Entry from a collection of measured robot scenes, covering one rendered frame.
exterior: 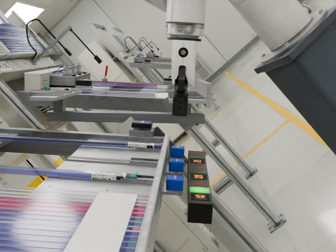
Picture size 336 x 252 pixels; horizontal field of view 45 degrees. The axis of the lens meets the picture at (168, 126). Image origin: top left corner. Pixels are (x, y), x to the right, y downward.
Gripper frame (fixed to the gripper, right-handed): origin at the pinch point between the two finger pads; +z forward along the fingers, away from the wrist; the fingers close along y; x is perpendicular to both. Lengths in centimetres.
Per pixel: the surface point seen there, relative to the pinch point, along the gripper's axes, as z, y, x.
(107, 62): 12, 440, 102
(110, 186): 10.2, -25.7, 10.8
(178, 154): 10.5, -1.2, -0.2
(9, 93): 10, 81, 75
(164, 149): 8.0, -6.7, 2.8
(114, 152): 10.2, -3.6, 13.9
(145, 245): 8.0, -49.3, 2.4
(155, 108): 14, 85, 11
